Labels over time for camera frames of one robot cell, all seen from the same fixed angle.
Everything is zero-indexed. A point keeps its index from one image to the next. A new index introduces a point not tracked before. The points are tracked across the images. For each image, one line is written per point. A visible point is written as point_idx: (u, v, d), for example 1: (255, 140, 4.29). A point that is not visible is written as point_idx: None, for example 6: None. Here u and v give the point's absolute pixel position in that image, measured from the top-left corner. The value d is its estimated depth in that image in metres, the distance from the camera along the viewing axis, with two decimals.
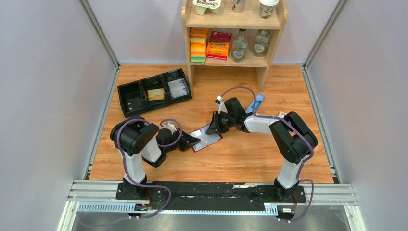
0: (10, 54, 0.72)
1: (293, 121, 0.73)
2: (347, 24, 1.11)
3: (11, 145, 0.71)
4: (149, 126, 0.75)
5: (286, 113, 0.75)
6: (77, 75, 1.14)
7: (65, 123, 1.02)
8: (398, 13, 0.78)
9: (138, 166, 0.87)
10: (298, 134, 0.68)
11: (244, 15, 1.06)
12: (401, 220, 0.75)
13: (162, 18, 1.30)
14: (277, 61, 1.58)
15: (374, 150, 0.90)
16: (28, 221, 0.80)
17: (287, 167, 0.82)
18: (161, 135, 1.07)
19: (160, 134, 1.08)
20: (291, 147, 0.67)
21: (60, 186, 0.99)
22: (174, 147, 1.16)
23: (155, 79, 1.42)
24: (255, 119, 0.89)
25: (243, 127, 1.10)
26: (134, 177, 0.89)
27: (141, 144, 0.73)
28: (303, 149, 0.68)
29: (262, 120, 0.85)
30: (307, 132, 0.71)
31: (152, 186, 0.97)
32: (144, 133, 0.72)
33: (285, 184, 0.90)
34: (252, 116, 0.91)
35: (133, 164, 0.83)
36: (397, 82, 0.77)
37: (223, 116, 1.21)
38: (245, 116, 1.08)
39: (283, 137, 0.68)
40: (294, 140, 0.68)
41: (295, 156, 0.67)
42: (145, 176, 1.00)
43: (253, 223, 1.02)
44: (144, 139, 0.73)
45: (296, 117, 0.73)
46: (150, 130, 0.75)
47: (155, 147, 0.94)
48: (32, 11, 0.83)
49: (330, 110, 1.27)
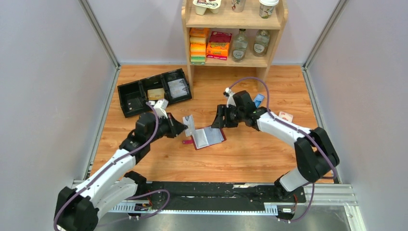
0: (10, 54, 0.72)
1: (321, 139, 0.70)
2: (348, 24, 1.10)
3: (11, 144, 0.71)
4: (85, 201, 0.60)
5: (314, 130, 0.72)
6: (77, 75, 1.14)
7: (65, 123, 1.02)
8: (397, 13, 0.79)
9: (116, 192, 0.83)
10: (322, 154, 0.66)
11: (245, 15, 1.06)
12: (401, 220, 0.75)
13: (161, 17, 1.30)
14: (278, 61, 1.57)
15: (373, 150, 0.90)
16: (28, 221, 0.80)
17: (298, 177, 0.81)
18: (143, 121, 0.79)
19: (142, 119, 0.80)
20: (313, 169, 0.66)
21: (61, 186, 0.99)
22: (160, 134, 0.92)
23: (155, 79, 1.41)
24: (275, 124, 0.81)
25: (254, 122, 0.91)
26: (128, 195, 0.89)
27: (90, 223, 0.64)
28: (325, 169, 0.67)
29: (285, 128, 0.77)
30: (333, 153, 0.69)
31: (139, 197, 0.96)
32: (80, 222, 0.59)
33: (287, 188, 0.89)
34: (271, 121, 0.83)
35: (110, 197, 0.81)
36: (398, 82, 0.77)
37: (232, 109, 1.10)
38: (258, 112, 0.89)
39: (311, 157, 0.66)
40: (316, 160, 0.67)
41: (315, 176, 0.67)
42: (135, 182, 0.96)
43: (253, 223, 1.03)
44: (88, 220, 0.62)
45: (325, 137, 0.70)
46: (91, 204, 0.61)
47: (127, 161, 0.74)
48: (32, 12, 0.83)
49: (330, 111, 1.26)
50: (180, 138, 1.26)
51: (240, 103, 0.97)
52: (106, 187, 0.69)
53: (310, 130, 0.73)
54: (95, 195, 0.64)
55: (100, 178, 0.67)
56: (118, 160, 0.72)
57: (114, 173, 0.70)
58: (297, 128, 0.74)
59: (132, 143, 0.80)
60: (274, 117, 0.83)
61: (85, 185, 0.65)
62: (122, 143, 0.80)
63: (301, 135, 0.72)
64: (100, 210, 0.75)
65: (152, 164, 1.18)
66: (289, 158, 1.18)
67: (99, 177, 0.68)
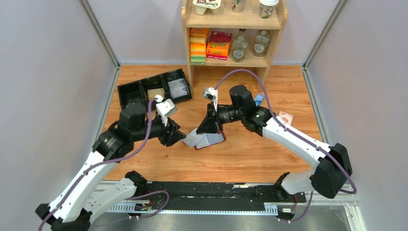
0: (11, 55, 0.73)
1: (340, 154, 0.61)
2: (348, 25, 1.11)
3: (11, 144, 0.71)
4: (56, 226, 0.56)
5: (334, 147, 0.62)
6: (77, 75, 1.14)
7: (64, 124, 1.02)
8: (397, 13, 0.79)
9: (113, 195, 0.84)
10: (343, 172, 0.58)
11: (245, 15, 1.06)
12: (401, 220, 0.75)
13: (161, 17, 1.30)
14: (278, 61, 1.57)
15: (373, 150, 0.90)
16: (29, 221, 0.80)
17: (302, 182, 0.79)
18: (129, 113, 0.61)
19: (129, 109, 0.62)
20: (333, 187, 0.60)
21: (61, 186, 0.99)
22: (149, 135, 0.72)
23: (155, 79, 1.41)
24: (287, 136, 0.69)
25: (258, 127, 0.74)
26: (125, 197, 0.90)
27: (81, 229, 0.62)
28: (342, 184, 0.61)
29: (300, 142, 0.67)
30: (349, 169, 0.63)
31: (139, 197, 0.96)
32: None
33: (288, 190, 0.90)
34: (283, 130, 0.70)
35: (106, 200, 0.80)
36: (398, 82, 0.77)
37: (223, 109, 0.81)
38: (262, 115, 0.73)
39: (329, 174, 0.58)
40: (337, 178, 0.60)
41: (333, 193, 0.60)
42: (134, 184, 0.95)
43: (253, 223, 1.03)
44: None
45: (346, 152, 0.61)
46: (65, 225, 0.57)
47: (100, 169, 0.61)
48: (32, 13, 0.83)
49: (330, 111, 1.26)
50: None
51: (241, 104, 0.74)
52: (84, 197, 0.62)
53: (329, 147, 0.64)
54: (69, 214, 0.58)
55: (71, 195, 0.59)
56: (89, 170, 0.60)
57: (88, 185, 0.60)
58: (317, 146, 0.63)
59: (107, 141, 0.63)
60: (286, 127, 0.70)
61: (57, 204, 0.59)
62: (96, 142, 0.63)
63: (323, 156, 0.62)
64: (95, 211, 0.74)
65: (152, 163, 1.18)
66: (289, 158, 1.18)
67: (71, 192, 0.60)
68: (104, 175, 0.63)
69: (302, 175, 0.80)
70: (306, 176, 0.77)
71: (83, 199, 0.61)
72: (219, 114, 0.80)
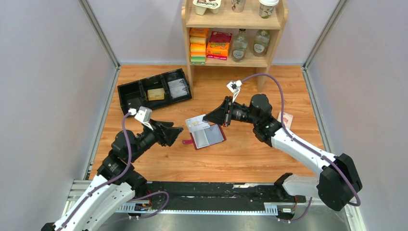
0: (11, 54, 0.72)
1: (344, 165, 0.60)
2: (348, 25, 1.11)
3: (11, 144, 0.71)
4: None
5: (339, 157, 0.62)
6: (77, 76, 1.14)
7: (64, 124, 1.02)
8: (397, 13, 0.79)
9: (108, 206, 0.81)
10: (346, 182, 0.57)
11: (245, 15, 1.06)
12: (401, 220, 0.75)
13: (161, 17, 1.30)
14: (278, 61, 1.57)
15: (373, 150, 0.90)
16: (29, 221, 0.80)
17: (307, 188, 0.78)
18: (120, 146, 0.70)
19: (118, 141, 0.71)
20: (339, 198, 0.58)
21: (61, 186, 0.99)
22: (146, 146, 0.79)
23: (155, 79, 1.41)
24: (294, 146, 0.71)
25: (267, 138, 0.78)
26: (125, 201, 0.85)
27: None
28: (349, 196, 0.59)
29: (305, 150, 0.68)
30: (357, 180, 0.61)
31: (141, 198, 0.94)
32: None
33: (289, 191, 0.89)
34: (290, 141, 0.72)
35: (101, 212, 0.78)
36: (398, 82, 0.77)
37: (240, 107, 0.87)
38: (273, 127, 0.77)
39: (333, 184, 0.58)
40: (342, 188, 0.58)
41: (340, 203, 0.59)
42: (133, 187, 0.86)
43: (253, 223, 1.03)
44: None
45: (350, 163, 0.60)
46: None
47: (103, 191, 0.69)
48: (32, 12, 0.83)
49: (330, 111, 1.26)
50: (180, 138, 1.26)
51: (257, 110, 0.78)
52: (85, 219, 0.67)
53: (334, 157, 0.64)
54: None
55: (76, 214, 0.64)
56: (94, 191, 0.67)
57: (92, 205, 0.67)
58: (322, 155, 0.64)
59: (110, 166, 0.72)
60: (292, 136, 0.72)
61: (62, 223, 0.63)
62: (100, 166, 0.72)
63: (326, 164, 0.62)
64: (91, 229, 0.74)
65: (152, 163, 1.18)
66: (289, 158, 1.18)
67: (76, 212, 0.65)
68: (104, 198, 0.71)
69: (308, 181, 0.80)
70: (312, 183, 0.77)
71: (84, 220, 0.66)
72: (234, 109, 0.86)
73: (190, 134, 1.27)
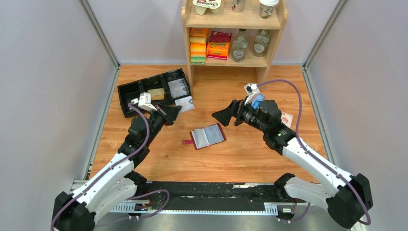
0: (10, 56, 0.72)
1: (361, 186, 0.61)
2: (347, 25, 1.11)
3: (11, 144, 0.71)
4: (81, 207, 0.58)
5: (355, 178, 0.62)
6: (77, 75, 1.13)
7: (64, 123, 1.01)
8: (397, 13, 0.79)
9: (114, 195, 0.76)
10: (361, 203, 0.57)
11: (244, 15, 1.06)
12: (401, 220, 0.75)
13: (161, 18, 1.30)
14: (278, 61, 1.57)
15: (373, 150, 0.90)
16: (29, 221, 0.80)
17: (312, 197, 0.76)
18: (135, 128, 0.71)
19: (134, 125, 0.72)
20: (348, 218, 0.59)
21: (61, 186, 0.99)
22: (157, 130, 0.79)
23: (155, 79, 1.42)
24: (308, 158, 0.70)
25: (278, 146, 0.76)
26: (125, 198, 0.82)
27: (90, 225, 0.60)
28: (359, 215, 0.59)
29: (319, 165, 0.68)
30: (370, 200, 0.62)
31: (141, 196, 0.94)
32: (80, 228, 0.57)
33: (289, 193, 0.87)
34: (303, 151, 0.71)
35: (107, 199, 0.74)
36: (398, 82, 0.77)
37: (249, 109, 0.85)
38: (285, 136, 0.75)
39: (347, 204, 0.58)
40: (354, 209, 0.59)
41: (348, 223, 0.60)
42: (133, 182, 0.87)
43: (253, 224, 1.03)
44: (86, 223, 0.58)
45: (367, 185, 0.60)
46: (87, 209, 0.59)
47: (124, 165, 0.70)
48: (32, 14, 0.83)
49: (330, 111, 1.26)
50: (180, 138, 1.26)
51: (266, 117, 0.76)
52: (102, 193, 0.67)
53: (350, 176, 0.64)
54: (92, 201, 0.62)
55: (96, 184, 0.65)
56: (115, 164, 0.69)
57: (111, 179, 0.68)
58: (337, 173, 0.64)
59: (131, 147, 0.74)
60: (307, 150, 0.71)
61: (82, 190, 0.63)
62: (121, 146, 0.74)
63: (342, 184, 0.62)
64: (98, 211, 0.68)
65: (152, 163, 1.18)
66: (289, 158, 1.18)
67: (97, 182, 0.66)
68: (120, 175, 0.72)
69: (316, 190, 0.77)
70: (319, 194, 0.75)
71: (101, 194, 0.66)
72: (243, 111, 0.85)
73: (190, 134, 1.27)
